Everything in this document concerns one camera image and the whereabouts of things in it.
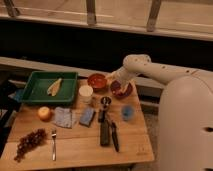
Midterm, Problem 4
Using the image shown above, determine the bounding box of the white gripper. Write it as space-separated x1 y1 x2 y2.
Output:
106 67 135 93

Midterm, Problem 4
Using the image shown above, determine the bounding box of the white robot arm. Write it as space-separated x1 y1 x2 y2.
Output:
106 54 213 92

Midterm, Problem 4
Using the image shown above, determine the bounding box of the purple bowl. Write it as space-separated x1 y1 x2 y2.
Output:
110 81 133 99

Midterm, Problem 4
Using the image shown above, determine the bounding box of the orange bowl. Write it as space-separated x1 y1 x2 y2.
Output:
87 73 107 91

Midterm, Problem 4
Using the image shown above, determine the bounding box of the blue cup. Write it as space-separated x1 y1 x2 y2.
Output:
121 105 134 121

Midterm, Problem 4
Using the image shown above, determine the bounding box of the white cup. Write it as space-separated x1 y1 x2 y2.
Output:
79 85 93 103

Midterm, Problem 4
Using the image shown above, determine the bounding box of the blue sponge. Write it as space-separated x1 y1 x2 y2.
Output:
79 107 95 127

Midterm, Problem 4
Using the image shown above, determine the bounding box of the black rectangular block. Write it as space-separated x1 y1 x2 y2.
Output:
100 121 110 146

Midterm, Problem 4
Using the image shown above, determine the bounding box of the yellow banana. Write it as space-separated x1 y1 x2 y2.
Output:
47 78 62 96

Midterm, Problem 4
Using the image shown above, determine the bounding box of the light blue cloth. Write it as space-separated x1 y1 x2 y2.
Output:
53 107 76 128

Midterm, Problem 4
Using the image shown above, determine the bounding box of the green plastic tray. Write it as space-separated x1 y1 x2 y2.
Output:
21 71 78 105

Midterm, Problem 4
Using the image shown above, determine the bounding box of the yellow apple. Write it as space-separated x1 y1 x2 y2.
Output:
37 106 52 121

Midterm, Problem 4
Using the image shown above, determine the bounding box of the silver fork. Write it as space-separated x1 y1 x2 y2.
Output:
51 129 57 161

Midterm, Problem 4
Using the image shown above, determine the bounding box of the blue object beside tray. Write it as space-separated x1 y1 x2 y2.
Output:
9 89 23 102

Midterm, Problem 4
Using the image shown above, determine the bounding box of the bunch of red grapes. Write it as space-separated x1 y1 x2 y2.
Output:
14 129 47 162

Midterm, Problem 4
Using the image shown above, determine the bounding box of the black handled knife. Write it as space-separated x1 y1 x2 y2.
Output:
107 115 120 152

